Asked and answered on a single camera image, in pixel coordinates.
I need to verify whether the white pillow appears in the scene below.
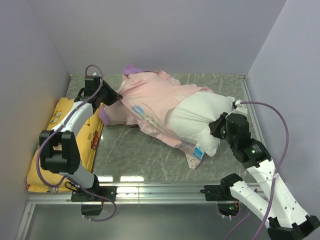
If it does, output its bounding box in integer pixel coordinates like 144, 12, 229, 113
165, 91, 235, 157

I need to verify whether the purple princess print pillowcase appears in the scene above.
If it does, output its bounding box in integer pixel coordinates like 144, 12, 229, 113
97, 64, 148, 126

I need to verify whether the pink pillowcase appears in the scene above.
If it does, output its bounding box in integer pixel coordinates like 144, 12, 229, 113
102, 69, 216, 172

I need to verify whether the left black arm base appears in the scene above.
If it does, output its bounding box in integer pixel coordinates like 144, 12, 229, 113
64, 181, 117, 219

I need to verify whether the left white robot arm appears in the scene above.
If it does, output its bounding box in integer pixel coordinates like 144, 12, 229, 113
36, 75, 122, 201

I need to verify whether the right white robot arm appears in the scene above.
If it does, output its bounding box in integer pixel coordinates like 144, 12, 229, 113
204, 112, 320, 240

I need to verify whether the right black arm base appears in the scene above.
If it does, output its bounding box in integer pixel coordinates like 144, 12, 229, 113
200, 184, 240, 219

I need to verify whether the yellow car print pillow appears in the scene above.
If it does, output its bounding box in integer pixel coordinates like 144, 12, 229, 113
26, 97, 106, 193

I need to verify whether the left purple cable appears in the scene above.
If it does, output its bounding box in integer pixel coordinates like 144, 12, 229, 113
34, 64, 118, 222

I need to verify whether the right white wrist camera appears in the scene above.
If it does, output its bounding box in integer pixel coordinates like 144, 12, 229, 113
231, 100, 248, 116

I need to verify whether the aluminium rail frame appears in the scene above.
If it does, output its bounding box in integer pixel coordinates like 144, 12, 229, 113
14, 74, 303, 240

